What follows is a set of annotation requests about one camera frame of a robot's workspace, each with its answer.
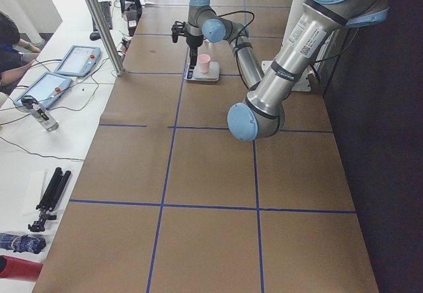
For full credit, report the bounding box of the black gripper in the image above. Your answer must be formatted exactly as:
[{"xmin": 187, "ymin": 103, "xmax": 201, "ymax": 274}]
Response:
[{"xmin": 186, "ymin": 33, "xmax": 204, "ymax": 69}]

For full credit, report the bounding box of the pink paper cup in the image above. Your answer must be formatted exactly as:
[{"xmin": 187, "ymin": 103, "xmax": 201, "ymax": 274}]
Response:
[{"xmin": 197, "ymin": 54, "xmax": 211, "ymax": 73}]

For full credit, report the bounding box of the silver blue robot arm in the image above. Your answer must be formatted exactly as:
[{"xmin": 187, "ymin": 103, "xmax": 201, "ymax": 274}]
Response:
[{"xmin": 172, "ymin": 0, "xmax": 389, "ymax": 141}]

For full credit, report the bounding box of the digital kitchen scale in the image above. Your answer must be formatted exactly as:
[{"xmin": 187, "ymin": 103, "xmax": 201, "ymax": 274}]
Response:
[{"xmin": 183, "ymin": 61, "xmax": 221, "ymax": 84}]

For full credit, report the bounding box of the black monitor stand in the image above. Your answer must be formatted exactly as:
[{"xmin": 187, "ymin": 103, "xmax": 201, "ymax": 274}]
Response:
[{"xmin": 120, "ymin": 0, "xmax": 142, "ymax": 36}]

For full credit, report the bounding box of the black keyboard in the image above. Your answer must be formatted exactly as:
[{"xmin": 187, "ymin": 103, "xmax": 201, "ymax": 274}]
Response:
[{"xmin": 98, "ymin": 1, "xmax": 113, "ymax": 30}]

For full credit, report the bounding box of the black computer mouse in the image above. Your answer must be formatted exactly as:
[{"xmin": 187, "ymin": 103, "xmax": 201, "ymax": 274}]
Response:
[{"xmin": 89, "ymin": 32, "xmax": 101, "ymax": 41}]

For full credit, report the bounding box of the far teach pendant tablet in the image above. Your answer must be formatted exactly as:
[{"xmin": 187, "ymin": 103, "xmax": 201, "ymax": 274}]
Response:
[{"xmin": 54, "ymin": 45, "xmax": 101, "ymax": 77}]

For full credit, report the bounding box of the teach pendant tablet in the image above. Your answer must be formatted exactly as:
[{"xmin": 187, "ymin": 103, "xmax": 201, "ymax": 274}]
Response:
[
  {"xmin": 54, "ymin": 45, "xmax": 101, "ymax": 77},
  {"xmin": 13, "ymin": 72, "xmax": 72, "ymax": 108}
]

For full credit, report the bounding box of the near teach pendant tablet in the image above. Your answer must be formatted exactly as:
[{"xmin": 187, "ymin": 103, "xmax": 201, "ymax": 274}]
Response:
[{"xmin": 13, "ymin": 72, "xmax": 72, "ymax": 108}]

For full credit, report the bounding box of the clear water bottle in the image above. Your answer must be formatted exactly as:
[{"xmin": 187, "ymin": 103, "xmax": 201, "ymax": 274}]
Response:
[{"xmin": 21, "ymin": 95, "xmax": 59, "ymax": 132}]

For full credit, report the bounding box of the seated person dark hair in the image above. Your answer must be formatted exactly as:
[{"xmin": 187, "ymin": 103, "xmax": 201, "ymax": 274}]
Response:
[{"xmin": 1, "ymin": 12, "xmax": 41, "ymax": 95}]

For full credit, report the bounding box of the black folded tripod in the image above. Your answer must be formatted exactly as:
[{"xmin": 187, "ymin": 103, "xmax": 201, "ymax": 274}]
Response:
[{"xmin": 28, "ymin": 167, "xmax": 71, "ymax": 232}]

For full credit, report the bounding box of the blue folded umbrella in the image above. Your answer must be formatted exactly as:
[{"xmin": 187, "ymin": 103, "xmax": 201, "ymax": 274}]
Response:
[{"xmin": 1, "ymin": 233, "xmax": 46, "ymax": 254}]

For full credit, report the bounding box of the red cylinder bottle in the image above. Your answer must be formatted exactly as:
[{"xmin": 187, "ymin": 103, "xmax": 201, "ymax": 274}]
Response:
[{"xmin": 1, "ymin": 255, "xmax": 43, "ymax": 282}]

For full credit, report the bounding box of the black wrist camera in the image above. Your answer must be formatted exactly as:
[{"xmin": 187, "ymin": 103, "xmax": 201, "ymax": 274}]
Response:
[{"xmin": 171, "ymin": 21, "xmax": 186, "ymax": 43}]

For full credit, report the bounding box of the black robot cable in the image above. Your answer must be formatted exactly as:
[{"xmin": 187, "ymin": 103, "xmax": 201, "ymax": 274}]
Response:
[{"xmin": 216, "ymin": 10, "xmax": 256, "ymax": 46}]

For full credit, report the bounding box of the aluminium frame post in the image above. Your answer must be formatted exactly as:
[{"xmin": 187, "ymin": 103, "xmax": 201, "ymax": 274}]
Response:
[{"xmin": 85, "ymin": 0, "xmax": 124, "ymax": 76}]

